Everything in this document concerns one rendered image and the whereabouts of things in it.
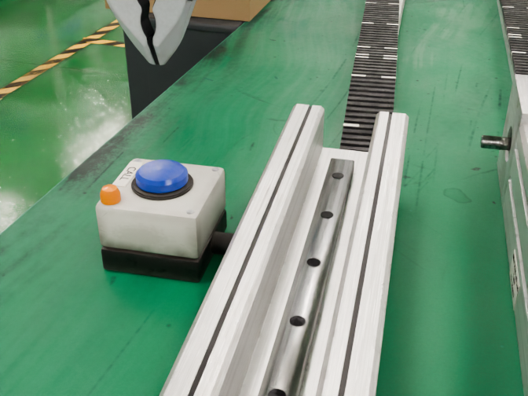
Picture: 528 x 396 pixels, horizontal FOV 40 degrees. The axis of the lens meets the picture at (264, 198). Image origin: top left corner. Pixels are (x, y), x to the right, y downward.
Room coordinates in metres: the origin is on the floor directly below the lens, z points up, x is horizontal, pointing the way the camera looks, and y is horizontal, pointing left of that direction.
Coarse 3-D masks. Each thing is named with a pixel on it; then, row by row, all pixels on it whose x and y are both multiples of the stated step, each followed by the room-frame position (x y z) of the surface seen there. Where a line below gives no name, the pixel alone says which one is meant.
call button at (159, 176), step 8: (160, 160) 0.50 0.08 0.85; (168, 160) 0.50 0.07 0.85; (144, 168) 0.48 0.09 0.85; (152, 168) 0.48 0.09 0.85; (160, 168) 0.48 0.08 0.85; (168, 168) 0.48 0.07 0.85; (176, 168) 0.48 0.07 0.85; (184, 168) 0.48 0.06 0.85; (136, 176) 0.47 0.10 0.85; (144, 176) 0.47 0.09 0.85; (152, 176) 0.47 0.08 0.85; (160, 176) 0.47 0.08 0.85; (168, 176) 0.47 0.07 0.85; (176, 176) 0.47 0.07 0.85; (184, 176) 0.47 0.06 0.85; (144, 184) 0.46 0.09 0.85; (152, 184) 0.46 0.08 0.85; (160, 184) 0.46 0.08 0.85; (168, 184) 0.46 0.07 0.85; (176, 184) 0.47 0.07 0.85; (184, 184) 0.47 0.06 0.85; (160, 192) 0.46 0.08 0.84
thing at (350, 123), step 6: (348, 120) 0.68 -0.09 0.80; (354, 120) 0.68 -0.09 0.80; (360, 120) 0.68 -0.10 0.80; (366, 120) 0.68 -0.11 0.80; (372, 120) 0.68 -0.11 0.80; (348, 126) 0.67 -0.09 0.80; (354, 126) 0.67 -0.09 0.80; (360, 126) 0.67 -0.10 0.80; (366, 126) 0.67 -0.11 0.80; (372, 126) 0.67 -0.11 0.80
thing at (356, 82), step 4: (352, 80) 0.76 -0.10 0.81; (356, 80) 0.76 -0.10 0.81; (360, 80) 0.76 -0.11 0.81; (364, 80) 0.76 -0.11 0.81; (368, 80) 0.76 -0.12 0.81; (372, 80) 0.76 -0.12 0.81; (376, 80) 0.76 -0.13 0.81; (380, 80) 0.76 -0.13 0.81; (384, 80) 0.76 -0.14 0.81; (388, 80) 0.76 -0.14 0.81; (352, 84) 0.75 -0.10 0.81; (356, 84) 0.75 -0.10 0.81; (360, 84) 0.75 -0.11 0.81; (364, 84) 0.75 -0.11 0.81; (368, 84) 0.75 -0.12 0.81; (372, 84) 0.75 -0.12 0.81; (376, 84) 0.75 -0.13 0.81; (380, 84) 0.75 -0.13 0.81; (384, 84) 0.75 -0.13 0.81; (388, 84) 0.76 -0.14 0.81; (392, 84) 0.75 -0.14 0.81; (380, 88) 0.75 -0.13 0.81; (384, 88) 0.75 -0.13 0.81; (388, 88) 0.75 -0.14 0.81; (392, 88) 0.74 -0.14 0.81
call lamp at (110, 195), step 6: (108, 186) 0.46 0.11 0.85; (114, 186) 0.46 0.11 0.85; (102, 192) 0.45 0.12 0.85; (108, 192) 0.45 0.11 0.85; (114, 192) 0.45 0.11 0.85; (102, 198) 0.45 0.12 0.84; (108, 198) 0.45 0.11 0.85; (114, 198) 0.45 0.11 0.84; (120, 198) 0.46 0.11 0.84; (108, 204) 0.45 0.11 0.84
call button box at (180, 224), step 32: (128, 192) 0.47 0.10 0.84; (192, 192) 0.47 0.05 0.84; (224, 192) 0.50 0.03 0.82; (128, 224) 0.44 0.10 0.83; (160, 224) 0.44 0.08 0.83; (192, 224) 0.43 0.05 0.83; (224, 224) 0.50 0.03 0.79; (128, 256) 0.44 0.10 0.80; (160, 256) 0.44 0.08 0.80; (192, 256) 0.43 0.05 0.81
